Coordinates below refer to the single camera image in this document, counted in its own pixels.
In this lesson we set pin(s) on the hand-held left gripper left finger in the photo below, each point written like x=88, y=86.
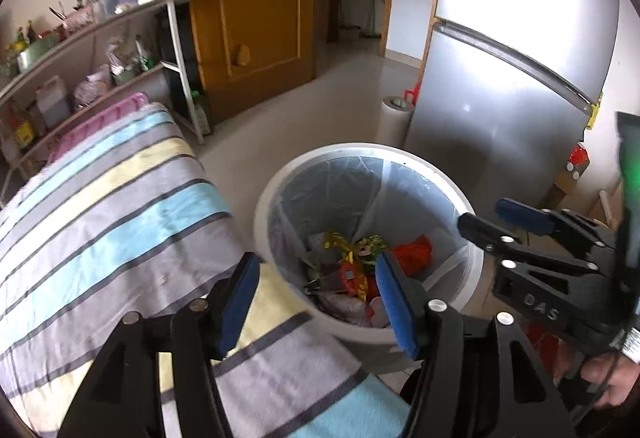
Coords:
x=240, y=303

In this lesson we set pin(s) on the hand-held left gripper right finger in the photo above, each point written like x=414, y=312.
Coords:
x=395, y=303

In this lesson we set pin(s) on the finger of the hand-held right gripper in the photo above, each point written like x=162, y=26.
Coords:
x=482, y=230
x=522, y=217

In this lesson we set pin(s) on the maroon snack packet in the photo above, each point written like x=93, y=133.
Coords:
x=352, y=280

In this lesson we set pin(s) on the red plastic bag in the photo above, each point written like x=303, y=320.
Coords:
x=412, y=255

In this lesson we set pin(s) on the green snack packet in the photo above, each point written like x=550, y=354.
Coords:
x=370, y=245

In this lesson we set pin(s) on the white round trash bin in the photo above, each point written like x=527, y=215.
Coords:
x=265, y=218

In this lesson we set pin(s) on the clear plastic bin liner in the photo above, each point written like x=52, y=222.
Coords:
x=325, y=198

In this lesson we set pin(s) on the person's right hand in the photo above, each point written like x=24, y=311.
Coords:
x=607, y=380

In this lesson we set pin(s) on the red bag on cardboard box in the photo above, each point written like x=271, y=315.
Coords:
x=579, y=160

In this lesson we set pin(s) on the silver fridge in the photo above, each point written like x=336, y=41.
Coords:
x=500, y=117

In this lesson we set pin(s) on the yellow fridge clip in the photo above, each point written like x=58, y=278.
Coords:
x=595, y=112

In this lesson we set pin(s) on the striped blanket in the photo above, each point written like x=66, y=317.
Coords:
x=125, y=228

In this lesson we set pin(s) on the white paper roll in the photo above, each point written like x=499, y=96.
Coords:
x=395, y=122

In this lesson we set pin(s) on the red plastic object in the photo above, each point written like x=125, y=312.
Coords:
x=412, y=92

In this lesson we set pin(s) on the green bottle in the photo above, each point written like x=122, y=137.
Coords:
x=201, y=115

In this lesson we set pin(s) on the pink storage box lid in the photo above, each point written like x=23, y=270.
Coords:
x=100, y=122

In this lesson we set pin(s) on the black appliance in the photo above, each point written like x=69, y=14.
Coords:
x=172, y=62

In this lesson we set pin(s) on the small green bowl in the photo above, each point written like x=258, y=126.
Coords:
x=125, y=76

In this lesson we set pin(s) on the crumpled clear plastic bag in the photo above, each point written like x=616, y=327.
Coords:
x=90, y=90

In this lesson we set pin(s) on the green food packet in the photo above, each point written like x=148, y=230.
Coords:
x=144, y=55

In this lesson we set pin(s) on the white plastic bag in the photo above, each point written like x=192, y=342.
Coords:
x=120, y=55

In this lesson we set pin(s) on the red-cap yellow-label bottle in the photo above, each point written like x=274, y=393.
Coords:
x=21, y=130

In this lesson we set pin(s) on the wooden door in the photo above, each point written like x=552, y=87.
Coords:
x=260, y=17

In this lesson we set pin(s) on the tall metal shelf rack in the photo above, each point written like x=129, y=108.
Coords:
x=125, y=15

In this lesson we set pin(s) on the green basin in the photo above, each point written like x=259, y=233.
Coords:
x=37, y=51

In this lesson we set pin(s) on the pink utensil basket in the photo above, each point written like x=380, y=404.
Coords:
x=80, y=19

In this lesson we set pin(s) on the dark soy sauce bottle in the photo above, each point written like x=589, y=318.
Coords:
x=31, y=31

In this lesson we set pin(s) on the yellow-label sauce bottle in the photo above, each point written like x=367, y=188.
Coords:
x=19, y=40

